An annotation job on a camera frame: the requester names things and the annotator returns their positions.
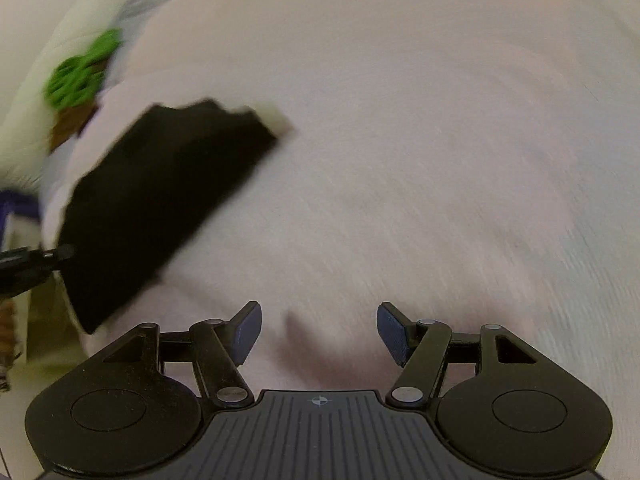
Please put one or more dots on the black garment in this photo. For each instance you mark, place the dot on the black garment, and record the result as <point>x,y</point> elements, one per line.
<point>165,185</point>

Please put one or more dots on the white quilted headboard cushion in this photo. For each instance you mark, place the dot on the white quilted headboard cushion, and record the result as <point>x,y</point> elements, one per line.
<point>65,25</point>

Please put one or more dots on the green garment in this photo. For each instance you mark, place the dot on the green garment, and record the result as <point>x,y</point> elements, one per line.
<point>75,77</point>

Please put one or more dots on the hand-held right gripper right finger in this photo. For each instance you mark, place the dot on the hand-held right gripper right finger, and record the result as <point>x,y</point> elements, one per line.
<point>395,335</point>

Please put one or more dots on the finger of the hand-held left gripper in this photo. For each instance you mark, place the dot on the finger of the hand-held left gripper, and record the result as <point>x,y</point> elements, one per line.
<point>45,255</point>

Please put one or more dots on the pink grey striped blanket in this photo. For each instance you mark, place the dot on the pink grey striped blanket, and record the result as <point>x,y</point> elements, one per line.
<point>425,135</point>

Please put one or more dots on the brown garment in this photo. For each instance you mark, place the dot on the brown garment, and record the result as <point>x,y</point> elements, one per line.
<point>70,125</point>

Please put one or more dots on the person's left hand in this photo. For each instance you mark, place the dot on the person's left hand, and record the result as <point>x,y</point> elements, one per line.
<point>9,330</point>

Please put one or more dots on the purple cloth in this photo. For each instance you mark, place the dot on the purple cloth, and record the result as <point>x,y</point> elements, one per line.
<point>17,201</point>

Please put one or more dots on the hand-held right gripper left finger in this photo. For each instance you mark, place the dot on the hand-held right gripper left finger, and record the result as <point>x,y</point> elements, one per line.
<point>247,332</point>

